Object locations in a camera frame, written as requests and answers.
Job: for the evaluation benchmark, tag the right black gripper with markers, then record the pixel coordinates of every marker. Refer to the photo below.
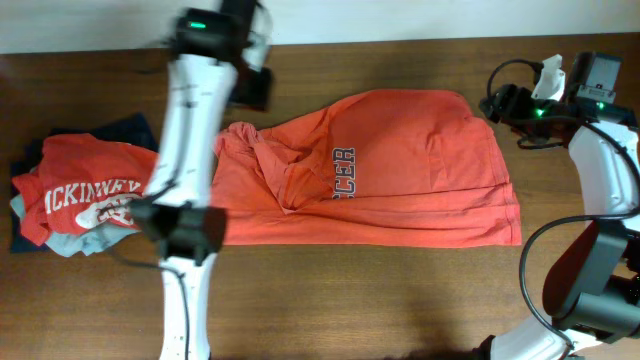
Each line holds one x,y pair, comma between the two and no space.
515,97

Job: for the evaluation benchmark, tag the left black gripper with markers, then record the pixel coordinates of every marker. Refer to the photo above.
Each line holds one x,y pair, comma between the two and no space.
259,99

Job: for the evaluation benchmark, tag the red soccer t-shirt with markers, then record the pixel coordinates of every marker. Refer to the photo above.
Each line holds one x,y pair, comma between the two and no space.
405,168

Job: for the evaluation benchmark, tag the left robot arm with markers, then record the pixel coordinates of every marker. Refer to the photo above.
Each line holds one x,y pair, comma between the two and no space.
216,61

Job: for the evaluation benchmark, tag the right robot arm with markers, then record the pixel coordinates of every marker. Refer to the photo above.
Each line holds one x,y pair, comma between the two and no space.
585,304

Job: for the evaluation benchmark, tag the folded navy garment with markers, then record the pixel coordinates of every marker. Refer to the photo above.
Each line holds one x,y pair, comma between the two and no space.
133,129

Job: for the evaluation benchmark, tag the folded red McKinney t-shirt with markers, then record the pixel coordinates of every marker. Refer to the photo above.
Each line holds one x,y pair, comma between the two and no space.
80,183

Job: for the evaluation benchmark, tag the folded light grey garment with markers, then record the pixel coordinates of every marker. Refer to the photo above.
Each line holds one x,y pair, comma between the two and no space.
66,245

